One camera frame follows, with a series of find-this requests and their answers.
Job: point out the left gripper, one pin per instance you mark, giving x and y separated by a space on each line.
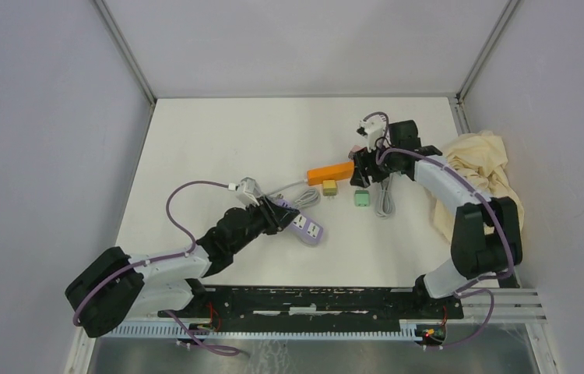
266 210

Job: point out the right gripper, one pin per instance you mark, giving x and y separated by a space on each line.
364 158

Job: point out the orange power strip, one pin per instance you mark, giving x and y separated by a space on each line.
336 172

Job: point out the pink USB charger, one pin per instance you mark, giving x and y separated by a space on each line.
353 151

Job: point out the green plug adapter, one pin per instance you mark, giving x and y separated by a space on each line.
362 198

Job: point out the yellow plug adapter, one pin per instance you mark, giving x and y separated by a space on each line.
329 188

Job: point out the purple power strip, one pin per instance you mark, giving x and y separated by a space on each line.
307 230

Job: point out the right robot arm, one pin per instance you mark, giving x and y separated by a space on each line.
485 241

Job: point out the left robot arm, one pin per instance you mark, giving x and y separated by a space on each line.
116 286

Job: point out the cream cloth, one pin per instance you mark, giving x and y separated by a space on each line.
481 158

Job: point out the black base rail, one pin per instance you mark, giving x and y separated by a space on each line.
269 309

